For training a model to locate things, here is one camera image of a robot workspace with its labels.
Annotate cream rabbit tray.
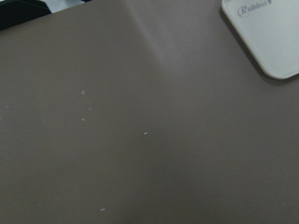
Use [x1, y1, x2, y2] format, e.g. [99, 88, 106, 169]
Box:
[221, 0, 299, 79]

